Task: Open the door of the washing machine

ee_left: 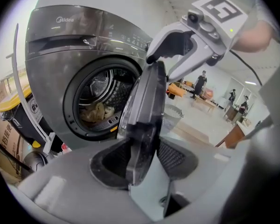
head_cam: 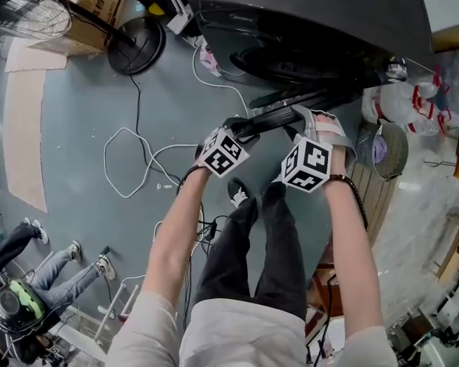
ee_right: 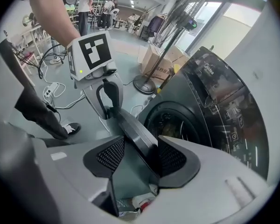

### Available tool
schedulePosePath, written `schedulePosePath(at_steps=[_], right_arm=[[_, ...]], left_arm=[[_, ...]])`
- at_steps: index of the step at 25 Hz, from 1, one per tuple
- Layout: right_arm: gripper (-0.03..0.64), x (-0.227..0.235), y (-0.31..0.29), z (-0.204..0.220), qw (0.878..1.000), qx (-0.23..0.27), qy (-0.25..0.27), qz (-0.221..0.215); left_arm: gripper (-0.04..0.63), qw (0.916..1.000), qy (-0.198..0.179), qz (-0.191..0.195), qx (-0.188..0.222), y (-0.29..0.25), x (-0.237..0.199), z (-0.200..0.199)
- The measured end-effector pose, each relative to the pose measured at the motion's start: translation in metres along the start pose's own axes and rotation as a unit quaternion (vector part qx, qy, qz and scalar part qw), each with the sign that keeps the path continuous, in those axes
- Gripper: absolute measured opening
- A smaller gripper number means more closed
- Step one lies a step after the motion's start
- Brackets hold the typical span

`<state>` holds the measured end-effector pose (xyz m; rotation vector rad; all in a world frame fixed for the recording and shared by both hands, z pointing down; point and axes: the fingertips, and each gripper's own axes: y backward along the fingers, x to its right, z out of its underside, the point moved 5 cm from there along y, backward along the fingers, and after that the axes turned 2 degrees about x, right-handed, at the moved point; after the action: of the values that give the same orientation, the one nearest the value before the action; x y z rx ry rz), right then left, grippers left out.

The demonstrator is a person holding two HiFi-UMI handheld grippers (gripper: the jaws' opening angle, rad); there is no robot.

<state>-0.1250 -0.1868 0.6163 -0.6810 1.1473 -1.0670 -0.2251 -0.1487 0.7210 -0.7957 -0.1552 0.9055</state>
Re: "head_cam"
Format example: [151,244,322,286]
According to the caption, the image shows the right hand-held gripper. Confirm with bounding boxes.
[281,105,357,193]

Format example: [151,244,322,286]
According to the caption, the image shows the black cable bundle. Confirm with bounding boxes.
[193,214,230,258]

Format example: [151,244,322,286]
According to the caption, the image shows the white power strip cable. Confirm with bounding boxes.
[152,200,206,261]

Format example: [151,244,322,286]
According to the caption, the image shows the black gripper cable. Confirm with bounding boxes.
[330,174,369,232]

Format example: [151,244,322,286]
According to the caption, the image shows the flat beige cardboard sheet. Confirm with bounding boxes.
[3,38,69,74]
[2,69,49,213]

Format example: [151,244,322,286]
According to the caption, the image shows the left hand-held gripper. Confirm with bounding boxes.
[196,116,261,178]

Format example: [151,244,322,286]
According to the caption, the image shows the person's left forearm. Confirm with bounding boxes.
[141,166,211,305]

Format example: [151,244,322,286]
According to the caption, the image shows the metal mesh waste basket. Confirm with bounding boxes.
[355,122,409,181]

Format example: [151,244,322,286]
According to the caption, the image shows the person's black shoe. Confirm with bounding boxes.
[227,177,252,209]
[267,171,288,190]

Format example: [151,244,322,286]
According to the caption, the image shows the large brown cardboard box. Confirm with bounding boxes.
[26,0,129,57]

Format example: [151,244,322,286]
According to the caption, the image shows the person's black trousers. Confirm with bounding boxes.
[193,181,307,320]

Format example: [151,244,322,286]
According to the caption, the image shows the black pedestal fan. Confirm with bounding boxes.
[0,0,168,76]

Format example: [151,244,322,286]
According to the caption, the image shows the person's left black shoe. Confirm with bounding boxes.
[227,177,252,209]

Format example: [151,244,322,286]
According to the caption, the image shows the long white cable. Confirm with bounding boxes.
[103,46,252,199]

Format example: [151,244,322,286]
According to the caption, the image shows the purple cloth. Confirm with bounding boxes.
[373,135,391,164]

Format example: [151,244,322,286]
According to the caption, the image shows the white metal frame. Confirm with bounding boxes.
[93,273,142,343]

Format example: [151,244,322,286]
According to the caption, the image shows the brown wooden box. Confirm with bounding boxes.
[305,261,345,343]

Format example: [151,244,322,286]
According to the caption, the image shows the wooden slatted board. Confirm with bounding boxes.
[346,158,401,244]

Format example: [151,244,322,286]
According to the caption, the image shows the black fan cable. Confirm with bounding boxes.
[129,73,184,185]

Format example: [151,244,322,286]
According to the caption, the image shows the person's beige shirt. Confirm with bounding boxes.
[109,292,399,367]

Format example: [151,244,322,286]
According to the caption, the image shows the person's right hand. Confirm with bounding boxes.
[315,113,341,128]

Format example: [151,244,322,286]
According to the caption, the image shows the clear water jug red handle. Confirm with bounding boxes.
[361,84,406,124]
[405,82,459,137]

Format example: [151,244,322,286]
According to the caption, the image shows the big brown cardboard panel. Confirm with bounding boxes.
[430,23,459,57]

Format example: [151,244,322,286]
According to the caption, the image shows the white pole tool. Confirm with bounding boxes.
[156,0,195,34]

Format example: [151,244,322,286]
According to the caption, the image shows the person's right black shoe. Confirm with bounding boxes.
[267,171,288,190]

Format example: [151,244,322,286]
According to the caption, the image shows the pink and white packet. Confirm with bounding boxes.
[199,44,223,78]

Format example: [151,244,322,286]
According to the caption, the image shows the black washing machine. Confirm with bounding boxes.
[187,0,435,110]

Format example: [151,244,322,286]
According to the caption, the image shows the person's right forearm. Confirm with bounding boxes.
[321,143,387,338]

